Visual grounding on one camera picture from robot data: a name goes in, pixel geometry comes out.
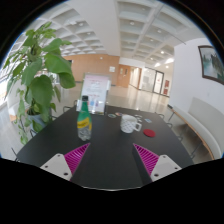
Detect dark framed glass door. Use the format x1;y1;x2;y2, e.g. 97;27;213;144
151;69;165;94

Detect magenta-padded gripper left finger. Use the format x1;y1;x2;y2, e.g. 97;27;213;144
39;142;92;183

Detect white polka dot mug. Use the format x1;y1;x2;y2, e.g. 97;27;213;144
119;114;143;134

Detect dark framed landscape picture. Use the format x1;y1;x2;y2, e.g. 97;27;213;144
197;45;224;86

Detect flat round red coaster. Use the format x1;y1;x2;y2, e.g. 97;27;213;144
143;128;157;138

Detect clear acrylic sign stand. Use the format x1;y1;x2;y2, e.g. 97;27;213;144
75;72;112;116

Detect white cushioned bench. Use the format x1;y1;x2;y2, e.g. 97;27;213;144
167;97;224;160

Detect round ceiling lights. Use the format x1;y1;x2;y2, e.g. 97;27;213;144
68;19;176;68

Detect green leafy plant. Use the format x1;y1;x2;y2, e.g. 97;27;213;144
1;21;77;146

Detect black metal chairs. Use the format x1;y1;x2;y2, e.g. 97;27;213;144
9;99;188;161

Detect green plastic drink bottle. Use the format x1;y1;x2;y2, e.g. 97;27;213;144
76;95;93;142

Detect grey plant pot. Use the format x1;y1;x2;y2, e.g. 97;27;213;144
26;113;51;134

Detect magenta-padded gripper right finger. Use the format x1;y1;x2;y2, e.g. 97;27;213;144
132;143;183;186

